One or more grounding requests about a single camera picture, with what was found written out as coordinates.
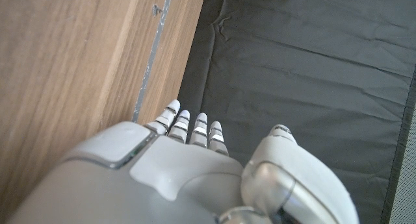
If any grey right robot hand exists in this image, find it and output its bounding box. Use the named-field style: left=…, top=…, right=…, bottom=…
left=6, top=99, right=360, bottom=224

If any grey tape outline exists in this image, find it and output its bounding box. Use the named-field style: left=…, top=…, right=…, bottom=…
left=131, top=0, right=175, bottom=123

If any black backdrop curtain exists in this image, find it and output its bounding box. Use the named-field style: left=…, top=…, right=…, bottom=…
left=177, top=0, right=416, bottom=224

